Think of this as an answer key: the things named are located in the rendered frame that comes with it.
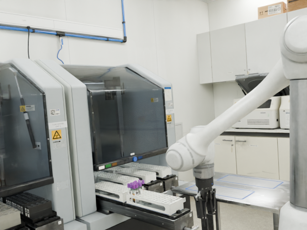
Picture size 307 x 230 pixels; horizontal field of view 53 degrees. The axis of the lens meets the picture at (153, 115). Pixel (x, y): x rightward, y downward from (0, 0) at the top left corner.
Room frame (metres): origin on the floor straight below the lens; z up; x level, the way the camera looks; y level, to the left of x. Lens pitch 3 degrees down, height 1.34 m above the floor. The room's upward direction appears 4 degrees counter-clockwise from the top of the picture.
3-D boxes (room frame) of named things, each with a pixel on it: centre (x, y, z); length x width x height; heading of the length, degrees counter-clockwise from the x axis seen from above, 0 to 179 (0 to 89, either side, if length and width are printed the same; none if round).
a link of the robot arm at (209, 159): (1.24, -0.18, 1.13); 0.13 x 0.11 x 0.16; 146
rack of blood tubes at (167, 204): (1.46, 0.03, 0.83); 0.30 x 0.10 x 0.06; 46
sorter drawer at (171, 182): (2.20, 0.14, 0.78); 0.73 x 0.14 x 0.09; 46
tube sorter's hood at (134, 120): (2.04, 0.30, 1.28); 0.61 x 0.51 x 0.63; 136
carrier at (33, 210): (1.42, 0.57, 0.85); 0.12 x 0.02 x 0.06; 137
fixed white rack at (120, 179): (1.89, 0.26, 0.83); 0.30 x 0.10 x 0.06; 46
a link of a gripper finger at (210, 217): (1.27, -0.21, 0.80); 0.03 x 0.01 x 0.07; 46
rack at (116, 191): (1.68, 0.26, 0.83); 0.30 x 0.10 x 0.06; 46
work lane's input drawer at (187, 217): (1.56, 0.13, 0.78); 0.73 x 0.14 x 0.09; 46
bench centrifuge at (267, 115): (3.74, -1.34, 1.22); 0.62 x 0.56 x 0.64; 134
